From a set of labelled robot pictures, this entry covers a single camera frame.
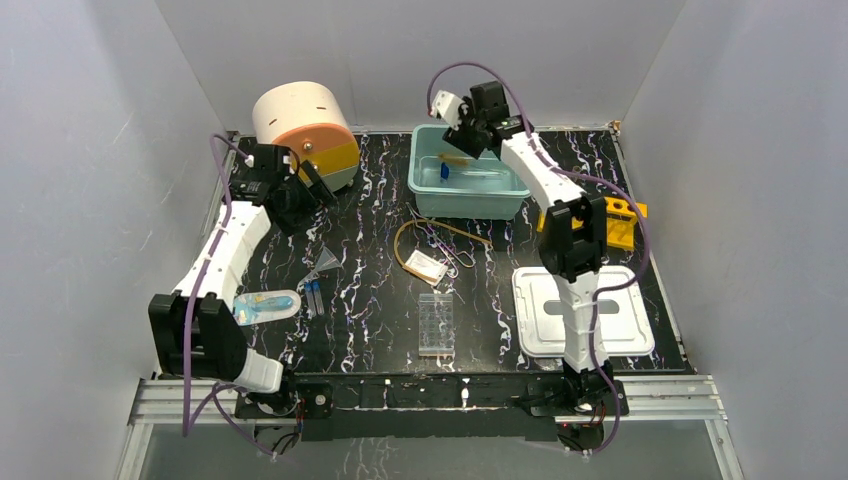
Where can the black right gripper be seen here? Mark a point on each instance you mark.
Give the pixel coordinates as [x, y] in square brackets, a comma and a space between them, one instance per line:
[456, 139]

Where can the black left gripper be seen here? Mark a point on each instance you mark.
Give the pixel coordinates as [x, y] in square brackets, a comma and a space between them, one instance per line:
[308, 179]

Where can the wooden test tube clamp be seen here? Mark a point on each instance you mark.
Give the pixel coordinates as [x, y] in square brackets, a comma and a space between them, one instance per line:
[454, 159]

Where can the small clear plastic bag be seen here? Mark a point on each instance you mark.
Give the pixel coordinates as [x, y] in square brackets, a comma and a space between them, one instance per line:
[425, 267]

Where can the yellow test tube rack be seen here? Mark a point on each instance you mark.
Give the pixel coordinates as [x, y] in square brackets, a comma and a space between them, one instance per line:
[623, 222]

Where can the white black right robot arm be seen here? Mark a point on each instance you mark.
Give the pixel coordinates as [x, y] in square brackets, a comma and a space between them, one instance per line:
[576, 273]

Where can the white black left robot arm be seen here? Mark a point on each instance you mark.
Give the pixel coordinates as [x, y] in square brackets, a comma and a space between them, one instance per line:
[195, 327]

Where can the teal plastic bin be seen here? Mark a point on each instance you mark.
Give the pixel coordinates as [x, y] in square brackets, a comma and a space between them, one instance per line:
[499, 200]

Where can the cream orange cylindrical centrifuge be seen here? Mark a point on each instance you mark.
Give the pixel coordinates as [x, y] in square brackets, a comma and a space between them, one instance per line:
[305, 117]

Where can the clear plastic funnel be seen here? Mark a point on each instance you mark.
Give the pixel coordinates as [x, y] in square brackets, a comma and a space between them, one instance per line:
[327, 260]

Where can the blue capped vial right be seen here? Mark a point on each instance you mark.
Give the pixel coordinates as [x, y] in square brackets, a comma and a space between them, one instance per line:
[319, 305]

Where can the blue capped vial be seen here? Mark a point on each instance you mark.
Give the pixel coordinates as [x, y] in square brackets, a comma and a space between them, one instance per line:
[308, 292]
[319, 305]

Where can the blue capped vial left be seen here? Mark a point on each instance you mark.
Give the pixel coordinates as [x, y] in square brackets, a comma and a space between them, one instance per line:
[308, 292]

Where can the blue packaged syringe blister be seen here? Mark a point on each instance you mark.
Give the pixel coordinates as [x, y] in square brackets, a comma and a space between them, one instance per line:
[263, 307]

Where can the tan rubber tubing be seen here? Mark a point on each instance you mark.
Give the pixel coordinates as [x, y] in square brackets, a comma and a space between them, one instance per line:
[431, 222]

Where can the white bin lid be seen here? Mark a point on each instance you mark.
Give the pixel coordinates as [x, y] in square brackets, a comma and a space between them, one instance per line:
[623, 325]

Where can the clear well plate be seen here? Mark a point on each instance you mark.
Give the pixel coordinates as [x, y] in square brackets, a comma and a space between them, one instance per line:
[436, 336]

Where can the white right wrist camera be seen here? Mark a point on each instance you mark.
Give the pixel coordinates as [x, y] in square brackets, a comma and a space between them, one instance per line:
[447, 107]

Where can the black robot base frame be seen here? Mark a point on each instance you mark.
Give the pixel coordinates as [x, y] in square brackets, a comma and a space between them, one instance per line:
[535, 405]

